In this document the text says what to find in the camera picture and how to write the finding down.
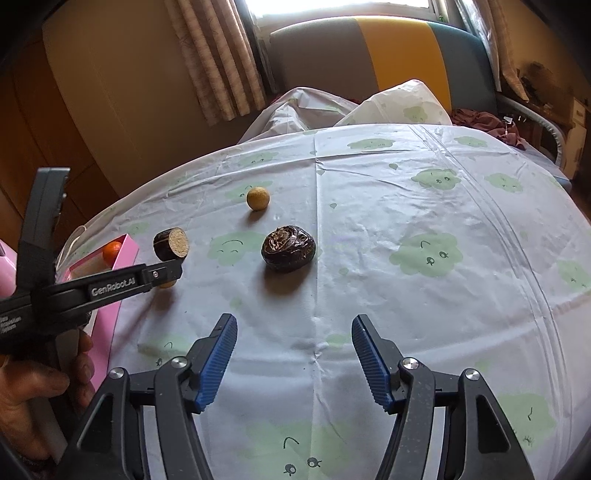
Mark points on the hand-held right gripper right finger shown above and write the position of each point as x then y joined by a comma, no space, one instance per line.
371,364

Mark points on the person's left hand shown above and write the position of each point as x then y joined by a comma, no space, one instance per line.
27,383

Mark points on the white green printed tablecloth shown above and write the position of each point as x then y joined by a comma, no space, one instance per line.
392,300

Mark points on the brown cardboard box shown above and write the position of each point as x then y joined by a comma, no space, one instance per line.
545,81

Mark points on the small pale round fruit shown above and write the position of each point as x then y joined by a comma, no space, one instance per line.
166,284

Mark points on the grey yellow blue sofa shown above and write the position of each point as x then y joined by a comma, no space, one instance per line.
397,50

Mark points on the white green printed pillow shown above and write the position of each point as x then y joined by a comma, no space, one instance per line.
406,106

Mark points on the pink tray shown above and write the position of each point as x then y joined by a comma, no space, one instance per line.
122,251

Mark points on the dark cut eggplant piece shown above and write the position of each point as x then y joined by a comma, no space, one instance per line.
171,243

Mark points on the wooden wardrobe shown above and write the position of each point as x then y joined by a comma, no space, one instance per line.
32,115

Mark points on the white yellow box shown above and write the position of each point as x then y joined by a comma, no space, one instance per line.
579,138

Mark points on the small round yellow fruit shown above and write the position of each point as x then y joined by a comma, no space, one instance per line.
257,198

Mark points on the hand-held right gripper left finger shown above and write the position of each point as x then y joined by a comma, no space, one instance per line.
217,364

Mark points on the window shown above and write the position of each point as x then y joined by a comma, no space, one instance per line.
346,7

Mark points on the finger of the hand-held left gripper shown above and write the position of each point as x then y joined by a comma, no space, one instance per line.
115,287
44,230

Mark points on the dark wrinkled round fruit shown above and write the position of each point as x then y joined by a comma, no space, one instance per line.
288,251

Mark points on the pink electric kettle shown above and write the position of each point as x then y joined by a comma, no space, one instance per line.
7,272

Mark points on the white crumpled sheet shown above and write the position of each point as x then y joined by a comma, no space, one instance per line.
291,113

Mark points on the maroon cloth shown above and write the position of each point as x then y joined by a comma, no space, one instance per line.
485,122

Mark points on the orange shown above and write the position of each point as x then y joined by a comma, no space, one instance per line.
111,253

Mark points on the grey metal rail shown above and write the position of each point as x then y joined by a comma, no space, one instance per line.
549,131

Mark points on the beige patterned curtain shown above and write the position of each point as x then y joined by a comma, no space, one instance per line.
498,46
217,60

